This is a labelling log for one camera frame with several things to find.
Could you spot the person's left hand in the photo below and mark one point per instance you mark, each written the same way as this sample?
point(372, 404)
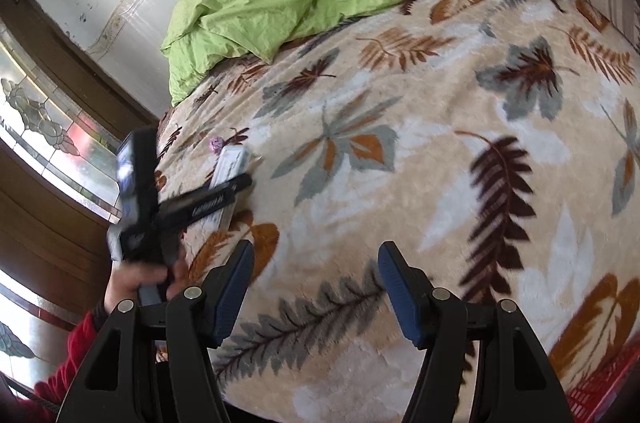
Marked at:
point(128, 276)

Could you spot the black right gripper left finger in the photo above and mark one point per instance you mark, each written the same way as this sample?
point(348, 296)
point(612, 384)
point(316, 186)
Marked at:
point(151, 363)

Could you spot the leaf pattern beige blanket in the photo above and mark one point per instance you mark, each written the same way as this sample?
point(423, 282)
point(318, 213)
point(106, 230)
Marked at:
point(496, 142)

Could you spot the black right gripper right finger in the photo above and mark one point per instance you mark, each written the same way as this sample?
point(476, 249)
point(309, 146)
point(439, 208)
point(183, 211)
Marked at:
point(515, 381)

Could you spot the red mesh trash basket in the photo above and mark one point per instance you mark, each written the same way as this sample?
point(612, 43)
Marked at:
point(590, 397)

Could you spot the red sleeve forearm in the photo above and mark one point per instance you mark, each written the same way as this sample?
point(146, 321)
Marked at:
point(55, 388)

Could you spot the crumpled purple paper ball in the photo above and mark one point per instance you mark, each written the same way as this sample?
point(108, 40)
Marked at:
point(216, 144)

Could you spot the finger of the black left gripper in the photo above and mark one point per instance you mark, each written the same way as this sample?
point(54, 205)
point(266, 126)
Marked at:
point(182, 211)

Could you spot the stained glass wooden door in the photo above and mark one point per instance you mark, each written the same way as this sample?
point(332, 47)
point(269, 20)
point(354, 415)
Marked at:
point(62, 119)

